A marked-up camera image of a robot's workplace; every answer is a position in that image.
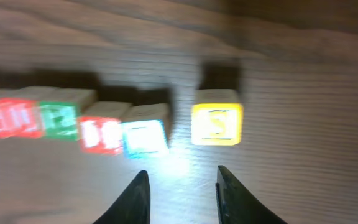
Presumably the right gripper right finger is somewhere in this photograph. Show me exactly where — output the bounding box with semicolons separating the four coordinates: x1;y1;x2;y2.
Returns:
216;165;287;224

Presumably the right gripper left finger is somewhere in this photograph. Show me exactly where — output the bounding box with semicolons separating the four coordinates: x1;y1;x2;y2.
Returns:
94;170;150;224

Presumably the blue P block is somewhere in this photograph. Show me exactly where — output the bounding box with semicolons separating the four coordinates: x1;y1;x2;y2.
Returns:
122;103;170;159

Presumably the red I block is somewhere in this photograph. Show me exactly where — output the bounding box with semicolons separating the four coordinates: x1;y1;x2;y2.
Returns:
78;101;132;155

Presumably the yellow S block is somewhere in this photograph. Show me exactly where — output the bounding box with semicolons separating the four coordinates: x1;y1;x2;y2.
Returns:
191;89;243;146

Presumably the green R block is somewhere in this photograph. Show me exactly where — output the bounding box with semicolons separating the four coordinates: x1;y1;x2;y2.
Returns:
39;88;98;141

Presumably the red U block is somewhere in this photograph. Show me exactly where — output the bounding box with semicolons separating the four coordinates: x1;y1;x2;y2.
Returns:
9;86;57;139

